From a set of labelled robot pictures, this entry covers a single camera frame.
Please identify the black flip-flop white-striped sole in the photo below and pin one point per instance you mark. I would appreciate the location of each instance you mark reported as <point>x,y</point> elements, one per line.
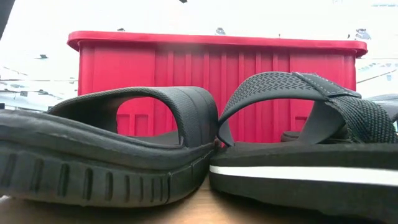
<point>280,155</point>

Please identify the black slide sandal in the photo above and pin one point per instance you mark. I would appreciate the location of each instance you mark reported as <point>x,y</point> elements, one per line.
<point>385,101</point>
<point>93,161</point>

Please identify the red plastic bin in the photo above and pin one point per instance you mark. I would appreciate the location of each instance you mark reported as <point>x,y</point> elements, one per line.
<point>124,62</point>

